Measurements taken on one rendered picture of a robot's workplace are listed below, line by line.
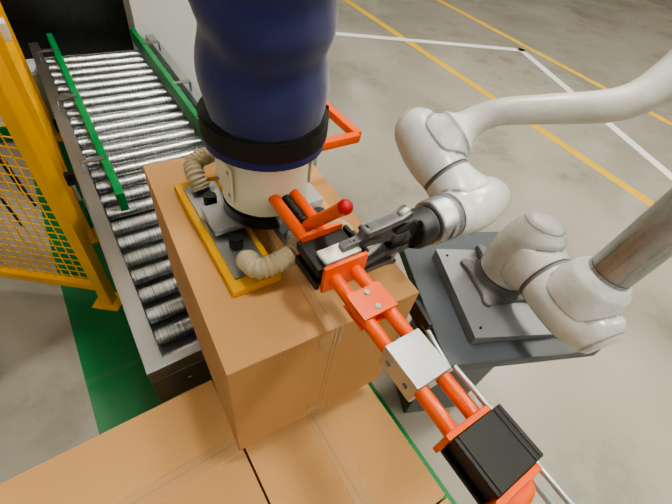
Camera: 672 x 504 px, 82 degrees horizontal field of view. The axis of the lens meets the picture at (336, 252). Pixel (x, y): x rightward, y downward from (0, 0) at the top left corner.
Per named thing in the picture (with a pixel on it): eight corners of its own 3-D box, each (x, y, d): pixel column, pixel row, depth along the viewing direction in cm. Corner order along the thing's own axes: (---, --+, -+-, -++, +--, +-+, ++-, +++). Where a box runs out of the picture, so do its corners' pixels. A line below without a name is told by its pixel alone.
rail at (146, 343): (40, 75, 238) (26, 42, 224) (50, 74, 240) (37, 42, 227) (157, 395, 121) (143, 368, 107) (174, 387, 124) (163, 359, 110)
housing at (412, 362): (375, 362, 55) (382, 346, 52) (411, 341, 58) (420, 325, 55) (406, 404, 51) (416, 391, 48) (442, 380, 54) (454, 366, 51)
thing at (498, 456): (431, 448, 48) (445, 435, 44) (471, 417, 51) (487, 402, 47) (481, 517, 43) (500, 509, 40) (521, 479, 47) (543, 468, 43)
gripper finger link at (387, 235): (409, 239, 68) (412, 233, 67) (362, 251, 62) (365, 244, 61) (395, 226, 70) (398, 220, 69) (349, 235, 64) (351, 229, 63)
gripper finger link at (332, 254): (361, 252, 63) (362, 249, 62) (325, 267, 59) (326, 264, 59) (351, 240, 64) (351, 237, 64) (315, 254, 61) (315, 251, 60)
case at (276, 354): (171, 270, 122) (142, 164, 93) (286, 236, 139) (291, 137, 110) (239, 451, 90) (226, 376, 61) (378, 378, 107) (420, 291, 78)
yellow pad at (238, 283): (174, 191, 88) (170, 173, 85) (216, 181, 93) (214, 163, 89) (233, 299, 71) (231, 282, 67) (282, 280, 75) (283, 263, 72)
